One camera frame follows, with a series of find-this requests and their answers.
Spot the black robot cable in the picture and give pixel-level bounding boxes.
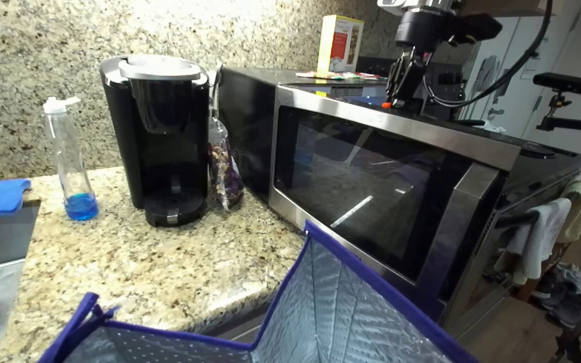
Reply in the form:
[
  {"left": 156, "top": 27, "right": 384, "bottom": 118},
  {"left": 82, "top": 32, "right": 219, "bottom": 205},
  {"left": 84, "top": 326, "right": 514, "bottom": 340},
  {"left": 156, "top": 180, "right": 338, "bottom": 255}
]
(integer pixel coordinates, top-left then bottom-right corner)
[{"left": 424, "top": 0, "right": 557, "bottom": 112}]

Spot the clear bottle blue liquid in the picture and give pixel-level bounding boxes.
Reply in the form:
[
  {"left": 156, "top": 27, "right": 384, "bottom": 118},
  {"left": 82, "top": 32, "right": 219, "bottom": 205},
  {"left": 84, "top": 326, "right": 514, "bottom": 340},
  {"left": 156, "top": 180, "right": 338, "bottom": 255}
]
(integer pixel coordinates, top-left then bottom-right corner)
[{"left": 42, "top": 96, "right": 100, "bottom": 227}]

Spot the black stainless microwave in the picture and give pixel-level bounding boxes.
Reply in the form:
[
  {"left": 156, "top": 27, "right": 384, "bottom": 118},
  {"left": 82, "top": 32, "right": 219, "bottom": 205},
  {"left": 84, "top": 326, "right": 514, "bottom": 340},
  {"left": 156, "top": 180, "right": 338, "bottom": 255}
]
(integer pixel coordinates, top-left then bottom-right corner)
[{"left": 216, "top": 64, "right": 528, "bottom": 203}]

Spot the white towel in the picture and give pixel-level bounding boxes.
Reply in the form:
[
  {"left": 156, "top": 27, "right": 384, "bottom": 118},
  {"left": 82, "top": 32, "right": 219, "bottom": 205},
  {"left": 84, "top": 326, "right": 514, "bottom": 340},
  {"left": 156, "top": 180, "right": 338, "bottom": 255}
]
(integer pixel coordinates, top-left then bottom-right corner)
[{"left": 508, "top": 195, "right": 573, "bottom": 286}]

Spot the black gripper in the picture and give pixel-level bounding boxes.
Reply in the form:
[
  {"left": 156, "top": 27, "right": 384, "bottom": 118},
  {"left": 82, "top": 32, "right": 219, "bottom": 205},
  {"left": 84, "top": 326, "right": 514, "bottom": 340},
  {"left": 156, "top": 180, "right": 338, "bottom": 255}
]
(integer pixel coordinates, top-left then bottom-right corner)
[{"left": 385, "top": 48, "right": 438, "bottom": 113}]

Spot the granola bar box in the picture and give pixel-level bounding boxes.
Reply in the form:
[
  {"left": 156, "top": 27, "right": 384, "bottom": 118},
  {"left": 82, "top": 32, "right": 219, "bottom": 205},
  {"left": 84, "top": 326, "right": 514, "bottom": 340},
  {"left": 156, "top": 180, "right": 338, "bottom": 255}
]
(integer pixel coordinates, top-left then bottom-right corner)
[{"left": 316, "top": 15, "right": 367, "bottom": 75}]

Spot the blue cloth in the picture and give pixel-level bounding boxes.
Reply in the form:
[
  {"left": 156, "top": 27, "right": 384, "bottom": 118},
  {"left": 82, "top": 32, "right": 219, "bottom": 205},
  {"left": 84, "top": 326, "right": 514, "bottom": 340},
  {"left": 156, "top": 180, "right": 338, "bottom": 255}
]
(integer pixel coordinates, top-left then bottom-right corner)
[{"left": 0, "top": 178, "right": 34, "bottom": 218}]

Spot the green white packet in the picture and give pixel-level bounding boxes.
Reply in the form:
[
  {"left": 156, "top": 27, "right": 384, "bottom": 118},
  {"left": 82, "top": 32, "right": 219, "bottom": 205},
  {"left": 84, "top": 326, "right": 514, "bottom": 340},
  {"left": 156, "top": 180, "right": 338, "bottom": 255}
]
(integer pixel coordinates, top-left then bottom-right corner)
[{"left": 295, "top": 69, "right": 382, "bottom": 87}]

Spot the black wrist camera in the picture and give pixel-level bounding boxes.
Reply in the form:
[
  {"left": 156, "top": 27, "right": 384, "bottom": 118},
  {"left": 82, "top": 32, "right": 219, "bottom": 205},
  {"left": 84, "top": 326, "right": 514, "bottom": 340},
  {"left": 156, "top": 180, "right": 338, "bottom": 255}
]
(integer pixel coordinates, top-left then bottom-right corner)
[{"left": 449, "top": 13, "right": 506, "bottom": 47}]

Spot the black external camera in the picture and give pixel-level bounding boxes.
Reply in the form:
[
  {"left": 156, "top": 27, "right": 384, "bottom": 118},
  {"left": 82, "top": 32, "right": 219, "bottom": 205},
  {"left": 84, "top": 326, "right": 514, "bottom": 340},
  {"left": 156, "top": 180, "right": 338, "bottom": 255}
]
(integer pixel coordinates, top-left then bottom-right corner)
[{"left": 530, "top": 71, "right": 581, "bottom": 98}]

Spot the black stainless microwave oven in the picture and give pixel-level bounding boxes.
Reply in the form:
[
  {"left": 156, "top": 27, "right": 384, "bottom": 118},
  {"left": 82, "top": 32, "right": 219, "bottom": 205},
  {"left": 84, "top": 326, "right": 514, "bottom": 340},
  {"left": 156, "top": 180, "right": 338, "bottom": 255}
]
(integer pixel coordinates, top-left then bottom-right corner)
[{"left": 267, "top": 84, "right": 525, "bottom": 325}]

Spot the white product carton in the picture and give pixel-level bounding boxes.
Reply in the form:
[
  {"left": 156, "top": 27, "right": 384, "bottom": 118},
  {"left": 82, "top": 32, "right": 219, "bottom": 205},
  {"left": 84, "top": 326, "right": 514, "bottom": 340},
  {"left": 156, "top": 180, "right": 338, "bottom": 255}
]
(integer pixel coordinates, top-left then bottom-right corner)
[{"left": 456, "top": 15, "right": 564, "bottom": 139}]

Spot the clear plastic snack bag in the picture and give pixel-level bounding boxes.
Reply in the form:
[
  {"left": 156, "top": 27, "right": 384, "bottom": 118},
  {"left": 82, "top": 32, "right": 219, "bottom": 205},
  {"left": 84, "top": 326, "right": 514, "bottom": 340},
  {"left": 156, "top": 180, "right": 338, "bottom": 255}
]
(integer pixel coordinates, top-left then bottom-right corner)
[{"left": 205, "top": 67, "right": 247, "bottom": 215}]

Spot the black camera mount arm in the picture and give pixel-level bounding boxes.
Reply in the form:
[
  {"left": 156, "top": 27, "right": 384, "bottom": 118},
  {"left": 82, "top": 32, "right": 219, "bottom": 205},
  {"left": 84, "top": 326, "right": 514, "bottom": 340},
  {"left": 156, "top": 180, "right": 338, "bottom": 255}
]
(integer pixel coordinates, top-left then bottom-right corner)
[{"left": 535, "top": 88, "right": 581, "bottom": 137}]

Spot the blue insulated bag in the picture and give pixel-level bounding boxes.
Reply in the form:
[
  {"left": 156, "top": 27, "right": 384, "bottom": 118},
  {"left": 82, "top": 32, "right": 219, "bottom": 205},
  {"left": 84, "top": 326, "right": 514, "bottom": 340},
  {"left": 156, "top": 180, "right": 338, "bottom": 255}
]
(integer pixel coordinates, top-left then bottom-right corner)
[{"left": 37, "top": 220, "right": 480, "bottom": 363}]

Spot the black coffee maker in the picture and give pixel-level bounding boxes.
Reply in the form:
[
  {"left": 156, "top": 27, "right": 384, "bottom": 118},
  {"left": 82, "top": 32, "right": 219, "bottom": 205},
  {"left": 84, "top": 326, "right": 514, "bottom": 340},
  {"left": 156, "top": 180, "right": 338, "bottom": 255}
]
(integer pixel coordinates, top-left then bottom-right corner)
[{"left": 96, "top": 54, "right": 213, "bottom": 230}]

